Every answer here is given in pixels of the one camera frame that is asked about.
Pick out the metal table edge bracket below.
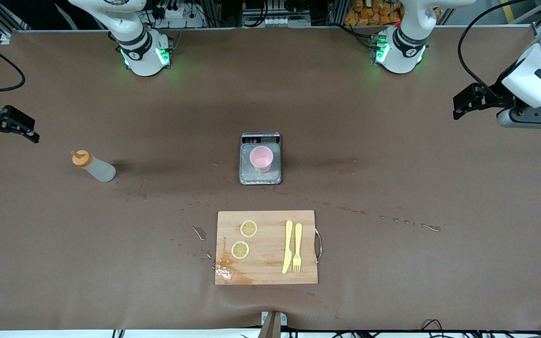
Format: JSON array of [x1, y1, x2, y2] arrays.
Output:
[[260, 311, 288, 338]]

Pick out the wooden cutting board metal handle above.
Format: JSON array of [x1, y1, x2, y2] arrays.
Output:
[[215, 210, 323, 286]]

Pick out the white power strip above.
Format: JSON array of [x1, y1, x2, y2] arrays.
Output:
[[151, 0, 205, 28]]

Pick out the brown table cover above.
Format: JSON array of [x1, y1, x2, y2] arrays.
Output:
[[0, 26, 541, 331]]

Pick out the pink plastic cup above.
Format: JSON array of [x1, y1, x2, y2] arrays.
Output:
[[249, 146, 274, 173]]

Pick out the orange snack bags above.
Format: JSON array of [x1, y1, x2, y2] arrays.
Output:
[[344, 0, 405, 26]]

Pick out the clear sauce bottle orange cap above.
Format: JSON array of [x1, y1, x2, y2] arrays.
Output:
[[71, 150, 116, 183]]

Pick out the yellow plastic knife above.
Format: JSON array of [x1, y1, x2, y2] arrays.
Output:
[[282, 220, 294, 275]]

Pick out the yellow plastic fork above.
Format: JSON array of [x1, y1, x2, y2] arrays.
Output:
[[293, 223, 303, 274]]

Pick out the silver digital kitchen scale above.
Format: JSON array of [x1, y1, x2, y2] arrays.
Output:
[[240, 132, 282, 185]]

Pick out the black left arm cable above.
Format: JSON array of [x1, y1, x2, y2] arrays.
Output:
[[457, 0, 525, 94]]

